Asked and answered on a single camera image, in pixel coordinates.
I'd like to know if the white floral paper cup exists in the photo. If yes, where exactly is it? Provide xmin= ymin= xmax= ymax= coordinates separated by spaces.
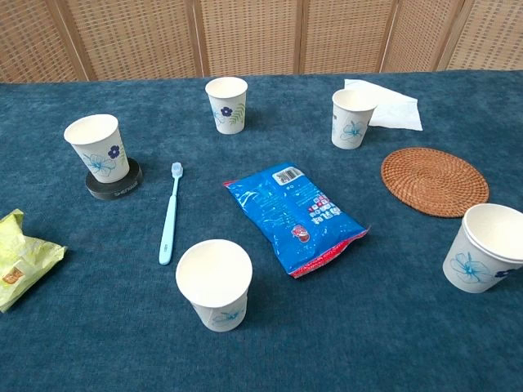
xmin=331 ymin=88 xmax=378 ymax=149
xmin=175 ymin=238 xmax=253 ymax=333
xmin=442 ymin=207 xmax=523 ymax=295

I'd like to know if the paper cup with green leaves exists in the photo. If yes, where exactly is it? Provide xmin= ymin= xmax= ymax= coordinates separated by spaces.
xmin=204 ymin=76 xmax=249 ymax=136

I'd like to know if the black round coaster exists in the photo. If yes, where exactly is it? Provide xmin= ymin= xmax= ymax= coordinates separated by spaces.
xmin=84 ymin=157 xmax=145 ymax=202

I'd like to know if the white paper napkin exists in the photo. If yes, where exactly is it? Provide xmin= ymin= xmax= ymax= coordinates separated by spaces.
xmin=343 ymin=78 xmax=424 ymax=132

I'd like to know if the paper cup with navy flower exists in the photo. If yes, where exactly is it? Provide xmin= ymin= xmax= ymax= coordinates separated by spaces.
xmin=63 ymin=114 xmax=131 ymax=184

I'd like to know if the round woven rattan coaster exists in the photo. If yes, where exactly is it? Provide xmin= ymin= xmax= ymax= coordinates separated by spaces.
xmin=380 ymin=147 xmax=490 ymax=219

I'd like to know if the nested inner paper cup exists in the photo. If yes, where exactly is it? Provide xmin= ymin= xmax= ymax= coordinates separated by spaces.
xmin=463 ymin=203 xmax=523 ymax=265

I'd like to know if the blue snack bag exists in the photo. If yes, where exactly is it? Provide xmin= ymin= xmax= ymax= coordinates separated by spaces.
xmin=222 ymin=162 xmax=371 ymax=280

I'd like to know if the light blue toothbrush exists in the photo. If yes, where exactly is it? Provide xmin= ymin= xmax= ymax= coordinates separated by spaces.
xmin=158 ymin=162 xmax=185 ymax=266

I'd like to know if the woven rattan folding screen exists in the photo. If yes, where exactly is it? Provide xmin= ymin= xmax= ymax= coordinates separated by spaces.
xmin=0 ymin=0 xmax=523 ymax=85

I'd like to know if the blue tablecloth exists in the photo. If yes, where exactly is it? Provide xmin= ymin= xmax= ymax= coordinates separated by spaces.
xmin=0 ymin=69 xmax=523 ymax=392

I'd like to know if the yellow-green plastic package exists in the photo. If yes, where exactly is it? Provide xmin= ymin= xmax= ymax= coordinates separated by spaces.
xmin=0 ymin=208 xmax=68 ymax=314

